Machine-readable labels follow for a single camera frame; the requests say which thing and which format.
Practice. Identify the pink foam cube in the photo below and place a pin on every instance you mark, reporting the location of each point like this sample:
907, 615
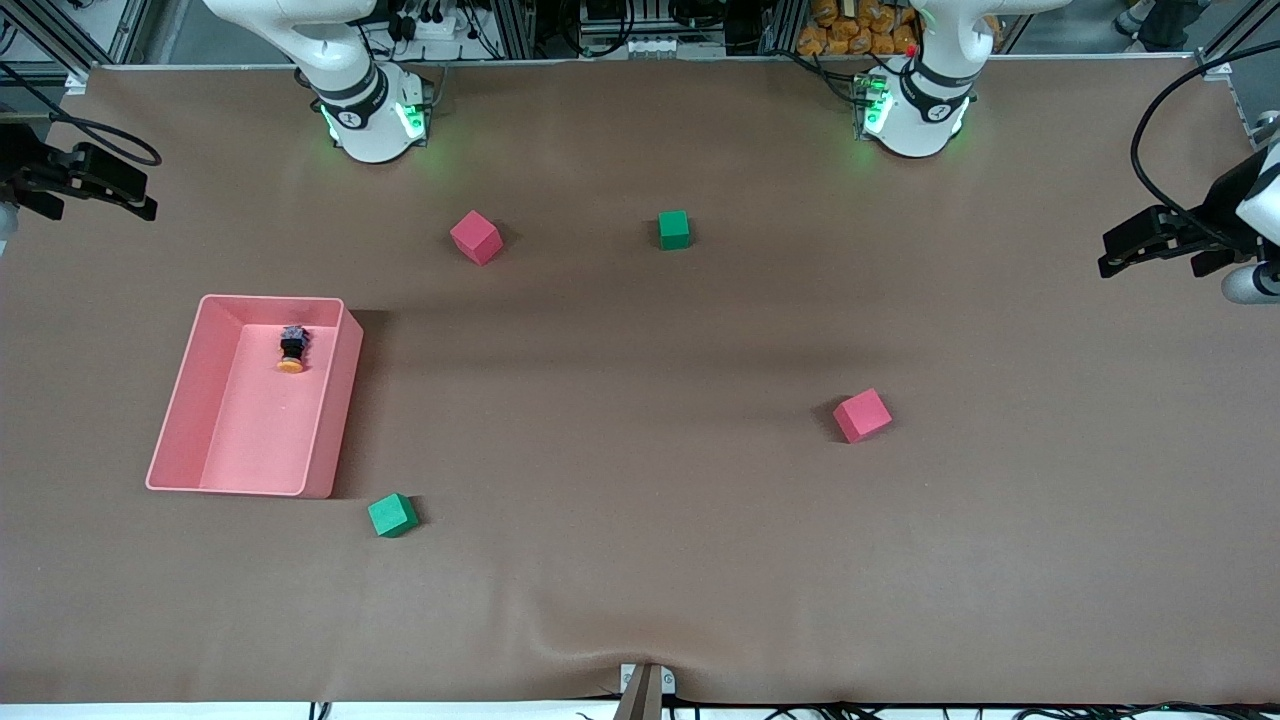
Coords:
476, 237
862, 415

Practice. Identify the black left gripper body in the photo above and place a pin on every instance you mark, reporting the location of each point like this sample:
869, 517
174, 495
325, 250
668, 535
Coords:
1222, 203

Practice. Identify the aluminium corner bracket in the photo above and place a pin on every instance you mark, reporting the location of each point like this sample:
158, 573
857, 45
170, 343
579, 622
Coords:
77, 82
1215, 68

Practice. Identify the orange-capped push button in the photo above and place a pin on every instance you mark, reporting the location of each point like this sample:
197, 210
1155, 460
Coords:
291, 350

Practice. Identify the brown table mat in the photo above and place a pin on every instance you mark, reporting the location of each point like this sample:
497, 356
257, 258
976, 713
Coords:
640, 580

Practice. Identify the pink plastic tray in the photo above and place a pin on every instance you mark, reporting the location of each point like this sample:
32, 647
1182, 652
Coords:
250, 420

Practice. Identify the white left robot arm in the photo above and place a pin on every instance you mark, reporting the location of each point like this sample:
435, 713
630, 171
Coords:
920, 120

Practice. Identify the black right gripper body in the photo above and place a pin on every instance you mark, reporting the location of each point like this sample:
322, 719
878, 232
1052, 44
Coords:
22, 155

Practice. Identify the white power strip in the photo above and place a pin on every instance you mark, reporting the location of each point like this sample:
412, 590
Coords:
440, 25

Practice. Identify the grey sneaker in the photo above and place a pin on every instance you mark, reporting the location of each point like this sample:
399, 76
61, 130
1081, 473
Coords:
1133, 18

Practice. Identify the green foam cube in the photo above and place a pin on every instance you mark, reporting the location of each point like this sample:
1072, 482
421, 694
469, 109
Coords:
674, 229
392, 515

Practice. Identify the bag of orange objects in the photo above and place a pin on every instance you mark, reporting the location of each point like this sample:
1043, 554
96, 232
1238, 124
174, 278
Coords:
860, 30

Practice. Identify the aluminium camera post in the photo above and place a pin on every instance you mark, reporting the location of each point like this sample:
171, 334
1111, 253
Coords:
645, 695

